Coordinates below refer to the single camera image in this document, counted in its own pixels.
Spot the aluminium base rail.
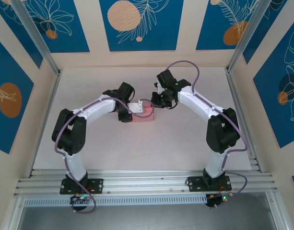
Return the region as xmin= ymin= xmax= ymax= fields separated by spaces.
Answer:
xmin=13 ymin=169 xmax=279 ymax=198

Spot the aluminium side rail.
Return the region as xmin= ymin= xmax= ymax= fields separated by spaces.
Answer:
xmin=225 ymin=67 xmax=264 ymax=173
xmin=28 ymin=69 xmax=64 ymax=178

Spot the aluminium corner post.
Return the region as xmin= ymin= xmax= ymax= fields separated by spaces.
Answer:
xmin=229 ymin=0 xmax=274 ymax=70
xmin=10 ymin=0 xmax=61 ymax=75

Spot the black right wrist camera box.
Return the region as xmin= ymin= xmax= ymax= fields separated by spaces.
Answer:
xmin=151 ymin=92 xmax=165 ymax=110

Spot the pink paper box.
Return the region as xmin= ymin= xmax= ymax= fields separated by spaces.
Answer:
xmin=133 ymin=103 xmax=155 ymax=123

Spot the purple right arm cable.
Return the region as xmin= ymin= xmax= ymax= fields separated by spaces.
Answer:
xmin=166 ymin=60 xmax=249 ymax=209

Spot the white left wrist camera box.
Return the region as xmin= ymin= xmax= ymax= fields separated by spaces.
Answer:
xmin=127 ymin=100 xmax=144 ymax=115

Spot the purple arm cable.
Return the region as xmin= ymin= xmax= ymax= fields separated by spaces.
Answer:
xmin=54 ymin=96 xmax=155 ymax=214
xmin=166 ymin=60 xmax=249 ymax=209

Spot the grey slotted cable duct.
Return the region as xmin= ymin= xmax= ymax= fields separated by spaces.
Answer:
xmin=24 ymin=194 xmax=209 ymax=207

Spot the blue floral wall panel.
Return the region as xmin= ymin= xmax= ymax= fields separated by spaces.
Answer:
xmin=16 ymin=0 xmax=91 ymax=54
xmin=0 ymin=35 xmax=35 ymax=155
xmin=195 ymin=0 xmax=260 ymax=51
xmin=253 ymin=28 xmax=294 ymax=150
xmin=99 ymin=0 xmax=185 ymax=52

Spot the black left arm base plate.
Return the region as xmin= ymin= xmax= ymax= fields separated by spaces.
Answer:
xmin=59 ymin=178 xmax=105 ymax=195

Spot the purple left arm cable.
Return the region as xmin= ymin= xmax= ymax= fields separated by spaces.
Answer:
xmin=54 ymin=96 xmax=155 ymax=214

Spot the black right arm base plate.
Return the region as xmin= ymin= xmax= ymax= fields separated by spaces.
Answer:
xmin=186 ymin=175 xmax=232 ymax=193

